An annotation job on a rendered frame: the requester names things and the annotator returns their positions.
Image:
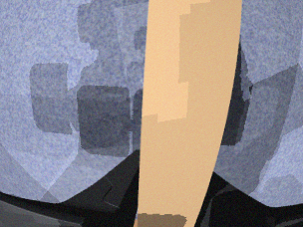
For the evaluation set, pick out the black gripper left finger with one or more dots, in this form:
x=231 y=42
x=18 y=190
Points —
x=112 y=201

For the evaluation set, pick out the long wooden rail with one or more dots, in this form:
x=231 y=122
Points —
x=190 y=66

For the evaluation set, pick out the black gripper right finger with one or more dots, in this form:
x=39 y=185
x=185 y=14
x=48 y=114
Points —
x=226 y=206

